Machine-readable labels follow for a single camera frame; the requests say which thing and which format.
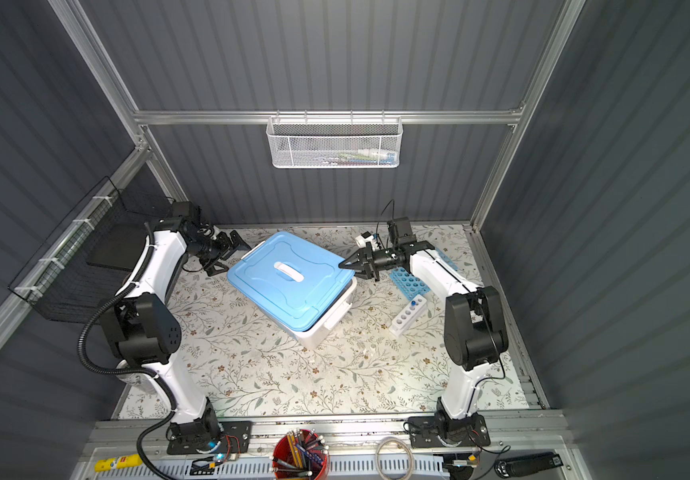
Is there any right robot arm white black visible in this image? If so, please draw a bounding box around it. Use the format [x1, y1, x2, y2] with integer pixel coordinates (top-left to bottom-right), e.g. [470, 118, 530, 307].
[339, 241, 509, 446]

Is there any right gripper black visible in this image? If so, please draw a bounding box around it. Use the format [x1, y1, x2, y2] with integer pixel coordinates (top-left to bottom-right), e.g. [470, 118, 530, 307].
[341, 245, 399, 283]

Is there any blue test tube rack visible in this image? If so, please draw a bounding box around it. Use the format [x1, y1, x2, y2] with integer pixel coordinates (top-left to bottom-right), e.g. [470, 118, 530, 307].
[389, 249, 464, 300]

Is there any white test tube rack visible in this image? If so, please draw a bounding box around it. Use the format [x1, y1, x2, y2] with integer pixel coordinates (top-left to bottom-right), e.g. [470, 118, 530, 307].
[389, 295, 428, 337]

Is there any yellow marker bottle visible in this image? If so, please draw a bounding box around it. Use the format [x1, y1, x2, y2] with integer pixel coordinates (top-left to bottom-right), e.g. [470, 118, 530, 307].
[94, 454, 144, 473]

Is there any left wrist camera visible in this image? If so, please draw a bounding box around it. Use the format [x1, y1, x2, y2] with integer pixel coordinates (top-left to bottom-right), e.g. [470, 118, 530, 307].
[171, 201, 202, 225]

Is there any red pencil cup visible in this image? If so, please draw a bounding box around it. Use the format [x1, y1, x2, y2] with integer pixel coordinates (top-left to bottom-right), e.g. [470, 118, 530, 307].
[271, 429, 330, 480]

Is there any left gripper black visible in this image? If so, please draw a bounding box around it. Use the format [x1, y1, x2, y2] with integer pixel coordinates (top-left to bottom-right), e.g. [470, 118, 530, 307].
[188, 230, 248, 276]

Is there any white plastic storage bin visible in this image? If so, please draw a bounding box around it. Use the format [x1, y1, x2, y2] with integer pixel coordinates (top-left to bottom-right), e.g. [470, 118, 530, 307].
[240, 239, 359, 352]

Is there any black device on shelf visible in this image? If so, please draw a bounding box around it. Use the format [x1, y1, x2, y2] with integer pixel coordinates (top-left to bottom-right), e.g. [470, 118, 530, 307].
[493, 452, 564, 479]

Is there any coiled white cable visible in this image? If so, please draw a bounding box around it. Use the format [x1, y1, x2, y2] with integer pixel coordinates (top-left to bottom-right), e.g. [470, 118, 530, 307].
[374, 436, 417, 480]

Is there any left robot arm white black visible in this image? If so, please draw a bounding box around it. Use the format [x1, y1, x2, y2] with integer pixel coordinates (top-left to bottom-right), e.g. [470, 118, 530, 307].
[99, 216, 251, 453]

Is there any blue plastic bin lid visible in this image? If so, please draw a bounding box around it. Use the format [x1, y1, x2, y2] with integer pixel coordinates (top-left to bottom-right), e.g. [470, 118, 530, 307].
[227, 231, 357, 334]

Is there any black wire side basket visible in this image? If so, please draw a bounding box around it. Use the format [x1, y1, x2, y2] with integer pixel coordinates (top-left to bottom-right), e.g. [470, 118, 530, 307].
[8, 176, 172, 324]

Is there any white wire wall basket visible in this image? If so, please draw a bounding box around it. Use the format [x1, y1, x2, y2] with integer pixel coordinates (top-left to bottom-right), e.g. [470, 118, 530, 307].
[266, 117, 404, 169]

